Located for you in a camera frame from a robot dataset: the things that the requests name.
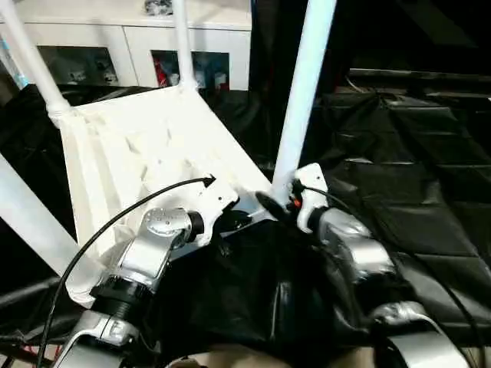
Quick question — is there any black mat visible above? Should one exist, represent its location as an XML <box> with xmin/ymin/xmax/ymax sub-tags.
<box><xmin>0</xmin><ymin>82</ymin><xmax>491</xmax><ymax>357</ymax></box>

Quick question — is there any red bottle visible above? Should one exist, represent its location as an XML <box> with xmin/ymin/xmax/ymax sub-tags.
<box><xmin>155</xmin><ymin>58</ymin><xmax>169</xmax><ymax>87</ymax></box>

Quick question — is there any large black case yellow label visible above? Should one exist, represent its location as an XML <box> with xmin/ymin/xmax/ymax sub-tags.
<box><xmin>249</xmin><ymin>0</ymin><xmax>353</xmax><ymax>94</ymax></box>

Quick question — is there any grey metal bar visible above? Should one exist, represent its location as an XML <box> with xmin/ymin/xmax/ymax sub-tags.
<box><xmin>348</xmin><ymin>67</ymin><xmax>491</xmax><ymax>84</ymax></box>

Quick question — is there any white cabinet with glass doors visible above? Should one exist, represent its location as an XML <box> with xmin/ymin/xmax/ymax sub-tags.
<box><xmin>0</xmin><ymin>0</ymin><xmax>253</xmax><ymax>92</ymax></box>

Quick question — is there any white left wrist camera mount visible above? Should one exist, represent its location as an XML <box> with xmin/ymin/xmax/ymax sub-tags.
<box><xmin>194</xmin><ymin>177</ymin><xmax>242</xmax><ymax>247</ymax></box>

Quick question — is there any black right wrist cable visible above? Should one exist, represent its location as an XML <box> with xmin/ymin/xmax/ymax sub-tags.
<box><xmin>302</xmin><ymin>185</ymin><xmax>485</xmax><ymax>348</ymax></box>

